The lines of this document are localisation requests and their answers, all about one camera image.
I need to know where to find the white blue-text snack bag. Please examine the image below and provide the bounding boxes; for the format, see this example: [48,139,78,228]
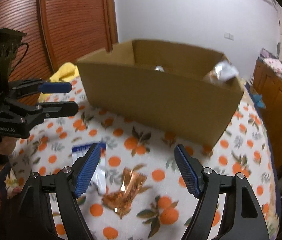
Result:
[72,142,106,198]

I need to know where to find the copper foil wrapper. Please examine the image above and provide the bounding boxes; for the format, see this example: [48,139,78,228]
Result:
[102,168,147,219]

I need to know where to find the long white orange snack bag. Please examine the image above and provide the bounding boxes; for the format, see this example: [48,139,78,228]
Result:
[203,60,239,85]

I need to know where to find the white red-label snack bag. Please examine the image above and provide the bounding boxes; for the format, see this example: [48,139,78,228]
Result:
[155,66,164,72]

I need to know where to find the person's left hand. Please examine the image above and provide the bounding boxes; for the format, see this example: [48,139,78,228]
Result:
[0,137,17,155]

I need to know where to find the yellow Pikachu plush toy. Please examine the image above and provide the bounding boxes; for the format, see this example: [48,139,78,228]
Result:
[37,62,80,102]

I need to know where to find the wooden louvered wardrobe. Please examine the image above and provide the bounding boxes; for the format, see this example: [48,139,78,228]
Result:
[0,0,119,106]

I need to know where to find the orange-print white tablecloth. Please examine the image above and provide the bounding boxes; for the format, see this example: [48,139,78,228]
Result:
[3,77,279,239]

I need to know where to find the blue cloth on floor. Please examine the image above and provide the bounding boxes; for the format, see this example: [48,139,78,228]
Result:
[251,94,266,109]

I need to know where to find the wooden sideboard cabinet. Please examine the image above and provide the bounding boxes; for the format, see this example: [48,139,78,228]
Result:
[253,60,282,169]

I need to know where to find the brown cardboard box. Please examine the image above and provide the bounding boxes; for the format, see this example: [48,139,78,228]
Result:
[76,40,244,145]

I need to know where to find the folded floral cloth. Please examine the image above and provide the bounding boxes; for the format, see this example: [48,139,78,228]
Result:
[263,58,282,75]

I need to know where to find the small white fan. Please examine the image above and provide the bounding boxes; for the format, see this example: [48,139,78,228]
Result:
[276,42,281,57]

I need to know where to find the wall socket plate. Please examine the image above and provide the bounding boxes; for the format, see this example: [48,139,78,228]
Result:
[224,32,234,41]

